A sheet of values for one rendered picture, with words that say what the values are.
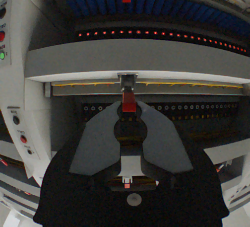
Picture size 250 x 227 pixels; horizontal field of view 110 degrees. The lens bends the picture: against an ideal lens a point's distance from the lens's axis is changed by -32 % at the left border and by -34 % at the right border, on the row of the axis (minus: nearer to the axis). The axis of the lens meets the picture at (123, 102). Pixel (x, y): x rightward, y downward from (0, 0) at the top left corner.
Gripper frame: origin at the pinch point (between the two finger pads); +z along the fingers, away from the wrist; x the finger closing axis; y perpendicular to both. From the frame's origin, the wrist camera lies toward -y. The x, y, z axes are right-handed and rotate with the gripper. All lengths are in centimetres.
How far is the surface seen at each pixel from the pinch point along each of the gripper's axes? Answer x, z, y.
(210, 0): 16.6, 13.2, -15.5
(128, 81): 0.2, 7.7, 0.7
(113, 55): -1.8, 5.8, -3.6
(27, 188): -35.5, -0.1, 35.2
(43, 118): -15.9, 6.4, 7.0
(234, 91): 23.4, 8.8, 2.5
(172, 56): 5.9, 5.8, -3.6
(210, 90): 16.0, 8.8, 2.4
